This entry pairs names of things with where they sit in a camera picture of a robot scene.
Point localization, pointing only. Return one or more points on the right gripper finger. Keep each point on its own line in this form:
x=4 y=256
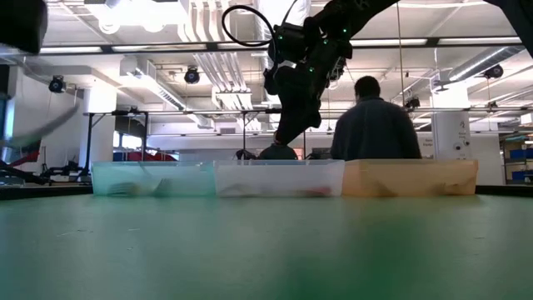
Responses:
x=311 y=112
x=289 y=121

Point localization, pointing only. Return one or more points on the gold fork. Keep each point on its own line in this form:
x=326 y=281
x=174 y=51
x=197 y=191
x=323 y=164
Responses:
x=125 y=190

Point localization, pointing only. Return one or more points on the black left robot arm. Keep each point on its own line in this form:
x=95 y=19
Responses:
x=21 y=25

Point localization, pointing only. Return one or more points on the black background robot arm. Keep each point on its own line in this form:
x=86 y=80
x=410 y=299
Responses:
x=245 y=155

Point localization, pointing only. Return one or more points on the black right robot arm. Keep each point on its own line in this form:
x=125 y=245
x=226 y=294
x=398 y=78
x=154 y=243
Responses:
x=333 y=16

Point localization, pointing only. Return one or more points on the clear white plastic bin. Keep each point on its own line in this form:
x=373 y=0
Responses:
x=279 y=177

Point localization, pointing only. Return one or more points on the white ceiling pipes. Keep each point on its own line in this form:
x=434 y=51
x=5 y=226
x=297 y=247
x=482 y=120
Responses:
x=220 y=71

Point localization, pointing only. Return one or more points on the black ceiling spotlight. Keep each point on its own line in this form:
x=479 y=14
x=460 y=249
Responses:
x=57 y=84
x=412 y=103
x=192 y=76
x=494 y=72

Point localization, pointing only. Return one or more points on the teal plastic bin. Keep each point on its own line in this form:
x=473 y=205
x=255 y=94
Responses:
x=187 y=175

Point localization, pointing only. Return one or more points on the orange plastic bin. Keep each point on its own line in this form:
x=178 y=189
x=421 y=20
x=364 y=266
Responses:
x=408 y=177

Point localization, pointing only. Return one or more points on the white column with fixtures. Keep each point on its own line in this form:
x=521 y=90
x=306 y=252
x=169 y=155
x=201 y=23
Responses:
x=449 y=125

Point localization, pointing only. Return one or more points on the black bar with light strips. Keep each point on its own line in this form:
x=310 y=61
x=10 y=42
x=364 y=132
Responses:
x=166 y=46

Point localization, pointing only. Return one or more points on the red object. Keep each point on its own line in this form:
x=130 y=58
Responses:
x=141 y=157

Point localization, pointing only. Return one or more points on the white ceiling lamp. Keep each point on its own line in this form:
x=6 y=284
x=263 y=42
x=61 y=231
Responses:
x=125 y=16

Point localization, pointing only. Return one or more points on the plain white column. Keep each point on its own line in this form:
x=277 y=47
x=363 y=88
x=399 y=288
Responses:
x=100 y=100

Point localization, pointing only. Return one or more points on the storage shelf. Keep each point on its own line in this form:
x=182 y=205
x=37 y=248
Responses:
x=520 y=154

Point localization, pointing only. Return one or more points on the black background equipment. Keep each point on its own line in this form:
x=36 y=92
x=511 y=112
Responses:
x=62 y=171

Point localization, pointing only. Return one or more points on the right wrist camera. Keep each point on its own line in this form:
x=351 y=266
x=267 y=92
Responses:
x=270 y=83

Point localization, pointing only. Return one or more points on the black rig frame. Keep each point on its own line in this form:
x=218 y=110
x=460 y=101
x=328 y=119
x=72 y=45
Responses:
x=244 y=137

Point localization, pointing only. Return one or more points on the white rectangular duct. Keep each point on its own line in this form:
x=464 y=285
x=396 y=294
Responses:
x=141 y=71

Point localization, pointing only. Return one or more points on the slanted silver duct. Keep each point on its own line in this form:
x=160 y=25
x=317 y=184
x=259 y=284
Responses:
x=479 y=64

